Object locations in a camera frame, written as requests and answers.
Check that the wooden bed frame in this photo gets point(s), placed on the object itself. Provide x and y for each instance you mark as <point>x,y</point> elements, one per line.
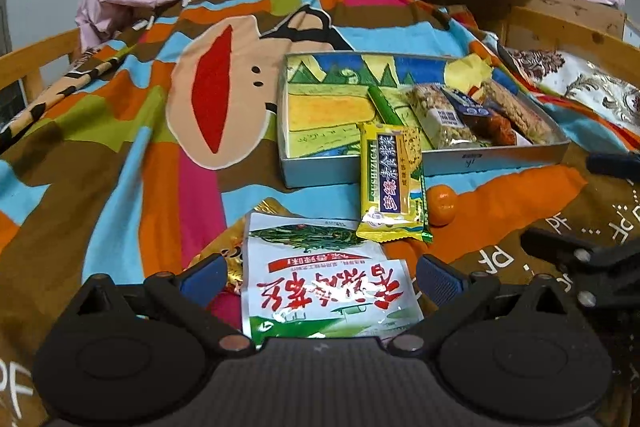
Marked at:
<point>45,49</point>

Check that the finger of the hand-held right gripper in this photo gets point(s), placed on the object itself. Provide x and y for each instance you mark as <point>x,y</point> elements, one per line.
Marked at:
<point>612,166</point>
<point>600,269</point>

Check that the colourful printed blanket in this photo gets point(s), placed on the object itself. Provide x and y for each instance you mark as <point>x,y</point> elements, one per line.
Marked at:
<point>125,187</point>

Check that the clear grain bar packet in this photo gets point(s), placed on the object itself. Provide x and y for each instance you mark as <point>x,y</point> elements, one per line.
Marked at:
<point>522,114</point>

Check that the white green snack bag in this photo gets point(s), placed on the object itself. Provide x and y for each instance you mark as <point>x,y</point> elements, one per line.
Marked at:
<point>325,287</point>

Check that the metal tray with cartoon lining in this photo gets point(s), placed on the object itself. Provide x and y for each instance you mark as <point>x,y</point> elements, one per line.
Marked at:
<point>320,117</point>

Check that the clear nut bar packet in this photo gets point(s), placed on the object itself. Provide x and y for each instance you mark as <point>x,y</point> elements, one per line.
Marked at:
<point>440,117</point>

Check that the red snack packet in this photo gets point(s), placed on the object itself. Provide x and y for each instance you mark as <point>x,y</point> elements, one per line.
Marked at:
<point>492,124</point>

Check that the green stick packet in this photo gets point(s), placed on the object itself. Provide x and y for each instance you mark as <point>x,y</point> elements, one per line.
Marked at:
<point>387,109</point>

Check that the gold snack packet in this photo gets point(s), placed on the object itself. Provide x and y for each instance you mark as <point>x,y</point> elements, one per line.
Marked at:
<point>235,252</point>

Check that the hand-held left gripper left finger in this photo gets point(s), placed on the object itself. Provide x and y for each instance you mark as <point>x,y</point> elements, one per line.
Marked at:
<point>205,278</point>

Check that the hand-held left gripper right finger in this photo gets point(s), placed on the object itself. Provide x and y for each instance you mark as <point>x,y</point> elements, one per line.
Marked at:
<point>441,279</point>

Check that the floral satin pillow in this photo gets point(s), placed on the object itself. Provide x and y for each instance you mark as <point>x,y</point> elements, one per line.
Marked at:
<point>590,87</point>

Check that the small mandarin orange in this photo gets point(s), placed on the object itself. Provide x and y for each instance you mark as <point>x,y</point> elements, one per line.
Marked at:
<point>442,207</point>

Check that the tan black patterned cloth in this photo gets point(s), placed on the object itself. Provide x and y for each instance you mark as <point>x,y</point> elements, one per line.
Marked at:
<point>55,94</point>

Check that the yellow green cracker packet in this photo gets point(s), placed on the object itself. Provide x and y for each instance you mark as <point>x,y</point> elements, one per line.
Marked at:
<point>392,187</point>

